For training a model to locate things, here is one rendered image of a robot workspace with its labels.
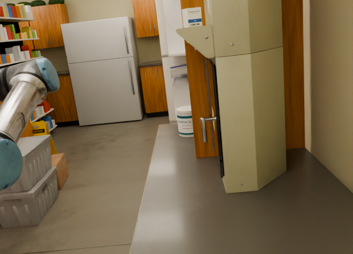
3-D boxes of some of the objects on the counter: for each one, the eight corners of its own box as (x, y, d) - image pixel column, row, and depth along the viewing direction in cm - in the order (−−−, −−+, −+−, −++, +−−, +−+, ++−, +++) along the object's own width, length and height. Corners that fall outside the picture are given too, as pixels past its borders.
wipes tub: (201, 129, 199) (199, 103, 195) (203, 136, 186) (200, 109, 182) (178, 131, 199) (176, 106, 195) (178, 138, 187) (175, 111, 183)
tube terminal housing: (274, 154, 150) (267, -37, 131) (298, 187, 119) (293, -58, 99) (217, 160, 151) (200, -29, 132) (226, 193, 120) (207, -47, 100)
